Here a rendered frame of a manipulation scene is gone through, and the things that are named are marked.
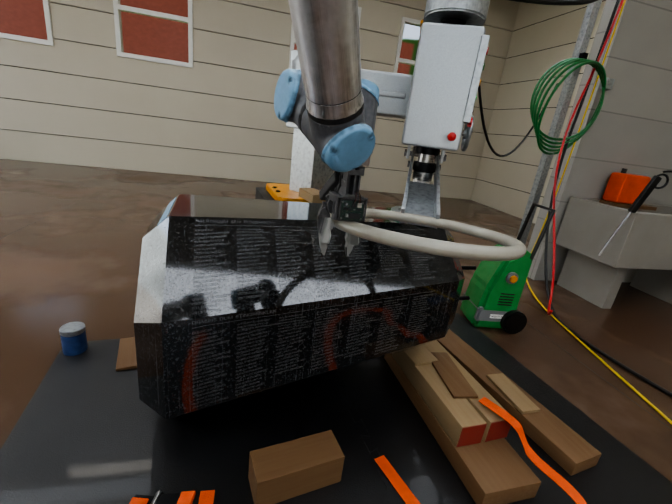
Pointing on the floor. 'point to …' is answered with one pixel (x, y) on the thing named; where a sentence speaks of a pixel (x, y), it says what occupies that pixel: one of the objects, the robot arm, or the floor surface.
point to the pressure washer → (501, 288)
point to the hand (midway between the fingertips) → (335, 249)
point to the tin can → (73, 338)
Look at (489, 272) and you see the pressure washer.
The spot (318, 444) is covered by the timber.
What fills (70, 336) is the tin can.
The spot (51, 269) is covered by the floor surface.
